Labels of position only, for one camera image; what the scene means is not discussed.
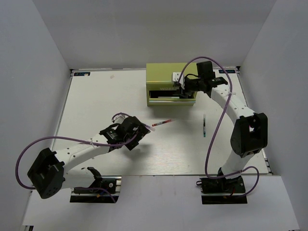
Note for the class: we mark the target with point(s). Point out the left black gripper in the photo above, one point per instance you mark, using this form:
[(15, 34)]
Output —
[(142, 131)]

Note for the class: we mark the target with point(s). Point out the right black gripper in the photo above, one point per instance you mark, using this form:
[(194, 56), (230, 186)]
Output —
[(186, 93)]

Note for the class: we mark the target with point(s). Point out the green metal drawer chest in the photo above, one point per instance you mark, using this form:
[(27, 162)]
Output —
[(159, 83)]

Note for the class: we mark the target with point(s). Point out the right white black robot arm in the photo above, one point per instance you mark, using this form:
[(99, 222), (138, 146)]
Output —
[(249, 135)]

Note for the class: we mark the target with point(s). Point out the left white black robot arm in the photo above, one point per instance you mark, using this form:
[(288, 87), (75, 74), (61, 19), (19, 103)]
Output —
[(50, 170)]

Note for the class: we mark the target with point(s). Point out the purple clear pen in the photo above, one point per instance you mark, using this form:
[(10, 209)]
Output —
[(149, 127)]

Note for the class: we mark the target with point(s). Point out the red gel pen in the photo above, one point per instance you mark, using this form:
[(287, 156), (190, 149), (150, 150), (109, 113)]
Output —
[(162, 122)]

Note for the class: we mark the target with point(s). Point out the right blue corner label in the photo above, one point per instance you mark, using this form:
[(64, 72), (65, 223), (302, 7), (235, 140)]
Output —
[(229, 71)]

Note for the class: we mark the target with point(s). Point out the blue corner label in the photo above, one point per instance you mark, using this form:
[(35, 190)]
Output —
[(229, 71), (82, 74)]

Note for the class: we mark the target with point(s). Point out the green gel pen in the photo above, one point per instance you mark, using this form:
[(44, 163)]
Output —
[(204, 125)]

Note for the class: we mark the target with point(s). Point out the left blue corner label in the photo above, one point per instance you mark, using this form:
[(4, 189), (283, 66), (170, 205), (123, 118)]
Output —
[(82, 74)]

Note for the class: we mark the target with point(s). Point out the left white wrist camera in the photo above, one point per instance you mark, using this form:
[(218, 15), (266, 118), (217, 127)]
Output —
[(119, 117)]

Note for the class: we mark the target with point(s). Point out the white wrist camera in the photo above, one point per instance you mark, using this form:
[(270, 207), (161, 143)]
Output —
[(178, 80), (119, 117)]

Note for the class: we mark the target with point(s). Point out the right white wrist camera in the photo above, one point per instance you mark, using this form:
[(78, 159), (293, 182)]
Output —
[(178, 80)]

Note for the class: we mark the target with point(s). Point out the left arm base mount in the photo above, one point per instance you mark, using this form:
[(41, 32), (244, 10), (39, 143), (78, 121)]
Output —
[(104, 190)]

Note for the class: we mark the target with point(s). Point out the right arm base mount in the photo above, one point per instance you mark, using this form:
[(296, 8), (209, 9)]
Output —
[(222, 191)]

